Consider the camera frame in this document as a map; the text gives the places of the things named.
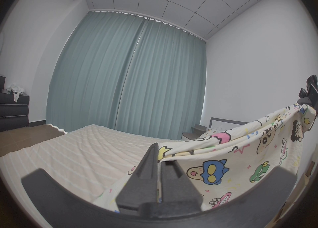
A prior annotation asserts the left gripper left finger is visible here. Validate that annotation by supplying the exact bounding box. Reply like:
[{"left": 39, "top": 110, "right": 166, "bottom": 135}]
[{"left": 117, "top": 142, "right": 159, "bottom": 210}]

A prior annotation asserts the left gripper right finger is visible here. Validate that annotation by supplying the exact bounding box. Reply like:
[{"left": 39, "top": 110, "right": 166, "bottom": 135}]
[{"left": 159, "top": 160, "right": 203, "bottom": 210}]

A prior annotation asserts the white printed pyjama top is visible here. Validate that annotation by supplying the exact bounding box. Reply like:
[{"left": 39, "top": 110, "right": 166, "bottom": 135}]
[{"left": 93, "top": 104, "right": 318, "bottom": 214}]

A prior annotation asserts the bed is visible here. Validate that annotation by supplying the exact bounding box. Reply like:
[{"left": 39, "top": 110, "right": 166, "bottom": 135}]
[{"left": 0, "top": 118, "right": 249, "bottom": 205}]

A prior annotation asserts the grey bedside table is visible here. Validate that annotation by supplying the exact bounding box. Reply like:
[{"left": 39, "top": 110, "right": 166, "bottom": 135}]
[{"left": 182, "top": 124, "right": 207, "bottom": 140}]

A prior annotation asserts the white printed pillow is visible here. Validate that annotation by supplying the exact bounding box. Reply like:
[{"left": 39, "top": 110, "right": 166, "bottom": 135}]
[{"left": 196, "top": 128, "right": 233, "bottom": 141}]

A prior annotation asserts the blue-green curtain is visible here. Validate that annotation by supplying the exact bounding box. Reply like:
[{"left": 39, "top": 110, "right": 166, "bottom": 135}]
[{"left": 46, "top": 10, "right": 207, "bottom": 140}]

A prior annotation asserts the black chest of drawers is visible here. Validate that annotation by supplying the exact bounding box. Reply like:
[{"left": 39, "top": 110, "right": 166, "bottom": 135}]
[{"left": 0, "top": 75, "right": 30, "bottom": 132}]

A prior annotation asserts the crumpled white cloth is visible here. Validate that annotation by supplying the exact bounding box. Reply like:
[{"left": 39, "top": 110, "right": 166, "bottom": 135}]
[{"left": 6, "top": 84, "right": 25, "bottom": 103}]

